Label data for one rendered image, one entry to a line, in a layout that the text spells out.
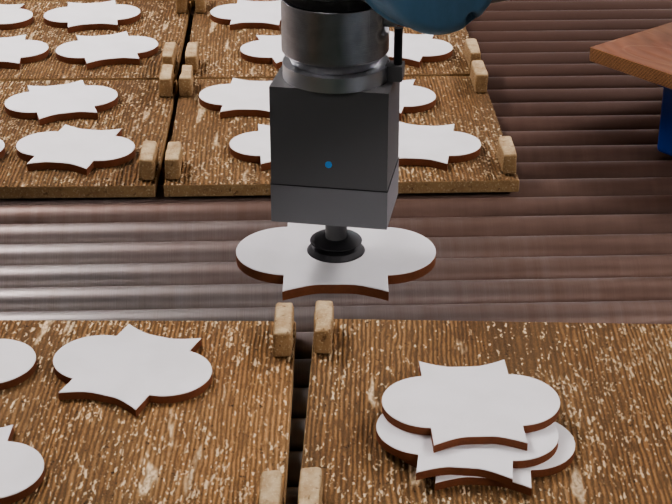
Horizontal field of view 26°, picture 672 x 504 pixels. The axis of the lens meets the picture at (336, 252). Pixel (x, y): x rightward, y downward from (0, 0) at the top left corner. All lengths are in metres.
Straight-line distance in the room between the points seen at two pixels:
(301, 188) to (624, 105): 1.00
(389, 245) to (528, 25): 1.23
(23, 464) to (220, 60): 0.99
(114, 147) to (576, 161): 0.56
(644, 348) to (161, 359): 0.44
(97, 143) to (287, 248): 0.72
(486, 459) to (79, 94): 0.94
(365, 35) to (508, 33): 1.26
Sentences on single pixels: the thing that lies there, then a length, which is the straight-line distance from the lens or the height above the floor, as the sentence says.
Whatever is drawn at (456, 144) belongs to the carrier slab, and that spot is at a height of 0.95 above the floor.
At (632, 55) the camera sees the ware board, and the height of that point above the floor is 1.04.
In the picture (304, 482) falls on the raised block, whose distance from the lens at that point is 1.12.
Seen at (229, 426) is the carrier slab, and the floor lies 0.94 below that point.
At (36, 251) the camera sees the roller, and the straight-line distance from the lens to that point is 1.59.
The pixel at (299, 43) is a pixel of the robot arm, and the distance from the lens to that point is 0.99.
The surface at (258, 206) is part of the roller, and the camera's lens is 1.66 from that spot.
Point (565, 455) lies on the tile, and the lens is 1.20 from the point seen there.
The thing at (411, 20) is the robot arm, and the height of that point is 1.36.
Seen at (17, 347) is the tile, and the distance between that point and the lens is 1.36.
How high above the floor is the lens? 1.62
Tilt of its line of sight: 27 degrees down
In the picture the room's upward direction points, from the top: straight up
